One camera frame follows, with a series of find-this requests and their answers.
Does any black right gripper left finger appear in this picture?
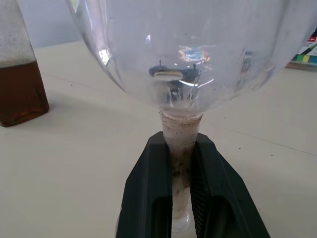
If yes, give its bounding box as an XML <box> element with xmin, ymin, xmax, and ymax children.
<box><xmin>116</xmin><ymin>131</ymin><xmax>173</xmax><ymax>238</ymax></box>

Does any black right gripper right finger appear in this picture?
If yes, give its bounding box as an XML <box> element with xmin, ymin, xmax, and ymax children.
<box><xmin>189</xmin><ymin>132</ymin><xmax>271</xmax><ymax>238</ymax></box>

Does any clear wine glass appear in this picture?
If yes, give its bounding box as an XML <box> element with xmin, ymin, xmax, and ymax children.
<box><xmin>64</xmin><ymin>0</ymin><xmax>317</xmax><ymax>235</ymax></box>

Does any clear bottle with red tape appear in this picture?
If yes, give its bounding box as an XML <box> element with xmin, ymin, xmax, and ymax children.
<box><xmin>0</xmin><ymin>0</ymin><xmax>51</xmax><ymax>128</ymax></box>

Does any marker pen box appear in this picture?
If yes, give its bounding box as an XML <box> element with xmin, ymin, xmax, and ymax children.
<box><xmin>291</xmin><ymin>29</ymin><xmax>317</xmax><ymax>65</ymax></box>

